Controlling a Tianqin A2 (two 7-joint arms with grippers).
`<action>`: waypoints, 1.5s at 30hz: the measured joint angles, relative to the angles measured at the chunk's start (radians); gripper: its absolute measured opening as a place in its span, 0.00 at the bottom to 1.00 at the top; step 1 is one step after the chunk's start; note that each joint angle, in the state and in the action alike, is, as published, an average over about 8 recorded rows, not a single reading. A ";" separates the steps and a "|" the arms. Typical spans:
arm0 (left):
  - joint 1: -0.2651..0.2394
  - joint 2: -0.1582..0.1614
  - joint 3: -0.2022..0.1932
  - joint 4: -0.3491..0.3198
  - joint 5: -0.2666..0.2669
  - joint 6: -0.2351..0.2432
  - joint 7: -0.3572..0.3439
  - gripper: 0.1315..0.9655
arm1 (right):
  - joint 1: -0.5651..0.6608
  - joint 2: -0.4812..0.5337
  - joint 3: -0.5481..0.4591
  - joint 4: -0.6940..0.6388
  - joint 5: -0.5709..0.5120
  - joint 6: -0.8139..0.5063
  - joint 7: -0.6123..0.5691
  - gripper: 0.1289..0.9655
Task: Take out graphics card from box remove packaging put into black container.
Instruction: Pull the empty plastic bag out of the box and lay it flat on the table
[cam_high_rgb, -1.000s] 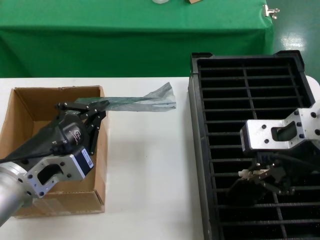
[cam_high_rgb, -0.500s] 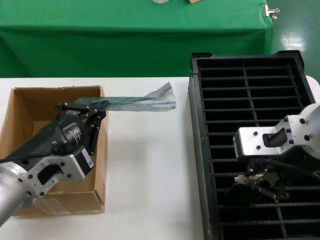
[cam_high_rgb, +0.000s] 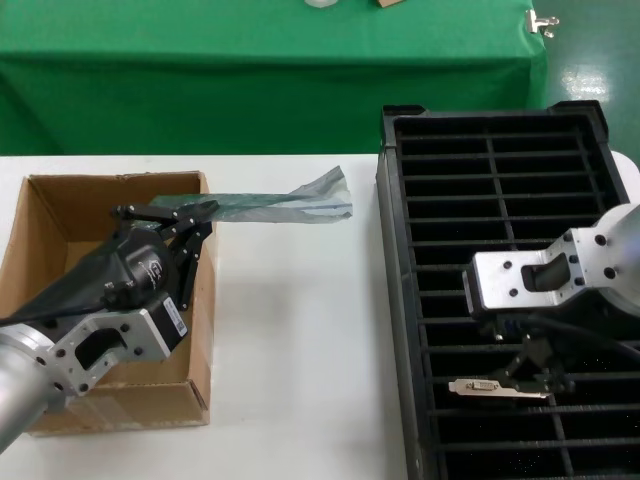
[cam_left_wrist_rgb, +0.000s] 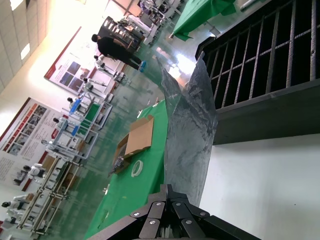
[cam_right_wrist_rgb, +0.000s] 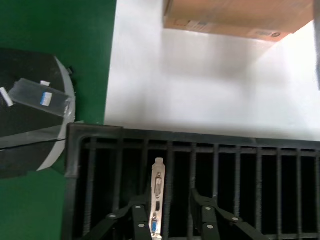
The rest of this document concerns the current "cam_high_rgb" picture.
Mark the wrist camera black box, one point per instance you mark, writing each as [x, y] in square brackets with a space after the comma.
[167, 330]
[471, 295]

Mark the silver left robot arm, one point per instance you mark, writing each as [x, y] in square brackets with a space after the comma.
[25, 385]

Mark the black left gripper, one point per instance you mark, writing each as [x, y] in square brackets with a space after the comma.
[145, 270]

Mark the left aluminium camera bracket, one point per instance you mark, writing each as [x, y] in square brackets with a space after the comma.
[125, 340]

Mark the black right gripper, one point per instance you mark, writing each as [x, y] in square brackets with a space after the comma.
[535, 347]

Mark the small open cardboard box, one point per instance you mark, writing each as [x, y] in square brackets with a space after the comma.
[390, 2]

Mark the graphics card with metal bracket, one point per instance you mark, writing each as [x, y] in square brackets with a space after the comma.
[482, 386]

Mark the transparent antistatic bag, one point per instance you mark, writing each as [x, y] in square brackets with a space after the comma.
[260, 202]

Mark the black slotted container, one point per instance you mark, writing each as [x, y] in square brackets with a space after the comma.
[450, 200]

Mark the green cloth covered table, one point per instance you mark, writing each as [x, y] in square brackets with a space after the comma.
[250, 75]

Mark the brown cardboard box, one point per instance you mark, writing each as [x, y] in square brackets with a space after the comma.
[60, 215]

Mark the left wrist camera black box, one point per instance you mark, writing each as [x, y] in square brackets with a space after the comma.
[167, 330]

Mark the silver binder clip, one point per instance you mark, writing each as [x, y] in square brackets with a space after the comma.
[542, 22]

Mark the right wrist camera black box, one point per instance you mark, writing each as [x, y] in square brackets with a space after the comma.
[471, 295]

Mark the clear tape roll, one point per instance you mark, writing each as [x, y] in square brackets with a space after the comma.
[322, 3]

